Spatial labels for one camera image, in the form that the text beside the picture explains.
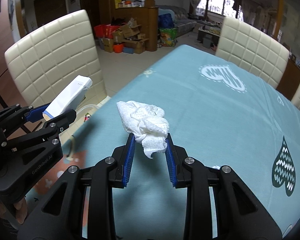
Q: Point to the clear plastic bin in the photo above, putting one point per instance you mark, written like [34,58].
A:
[90,107]

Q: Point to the white carton box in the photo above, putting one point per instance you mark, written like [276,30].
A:
[70,95]

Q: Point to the wooden divider cabinet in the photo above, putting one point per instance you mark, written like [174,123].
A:
[150,25]
[288,76]

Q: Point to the row of bottles and boxes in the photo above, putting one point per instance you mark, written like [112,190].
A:
[130,3]

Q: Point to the colourful printed bag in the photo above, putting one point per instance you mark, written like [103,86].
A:
[168,37]

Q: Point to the grey sofa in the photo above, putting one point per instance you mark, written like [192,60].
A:
[185,20]

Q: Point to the orange bucket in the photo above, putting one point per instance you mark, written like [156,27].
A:
[118,48]

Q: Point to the coffee table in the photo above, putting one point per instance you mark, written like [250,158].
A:
[208,33]

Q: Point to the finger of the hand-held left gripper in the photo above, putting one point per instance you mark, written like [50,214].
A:
[62,120]
[35,113]

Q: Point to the red shopping bags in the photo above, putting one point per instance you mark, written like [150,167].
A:
[105,31]

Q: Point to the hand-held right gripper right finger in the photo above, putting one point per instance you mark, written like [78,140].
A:
[170,165]

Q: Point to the white tissue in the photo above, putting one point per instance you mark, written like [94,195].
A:
[145,120]

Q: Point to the dark wooden door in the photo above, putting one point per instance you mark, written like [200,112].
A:
[50,7]

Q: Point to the blue bag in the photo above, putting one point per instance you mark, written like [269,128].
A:
[166,21]

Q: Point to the person's left hand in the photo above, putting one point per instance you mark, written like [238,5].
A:
[20,211]

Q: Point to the window with grille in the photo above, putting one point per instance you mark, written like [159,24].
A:
[220,3]

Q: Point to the pile of cardboard boxes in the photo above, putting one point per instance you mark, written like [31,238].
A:
[130,36]

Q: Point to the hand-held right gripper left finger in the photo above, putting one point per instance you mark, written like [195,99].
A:
[130,160]

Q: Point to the small blue box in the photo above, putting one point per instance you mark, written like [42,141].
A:
[128,50]

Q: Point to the light blue printed tablecloth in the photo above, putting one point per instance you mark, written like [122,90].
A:
[202,130]

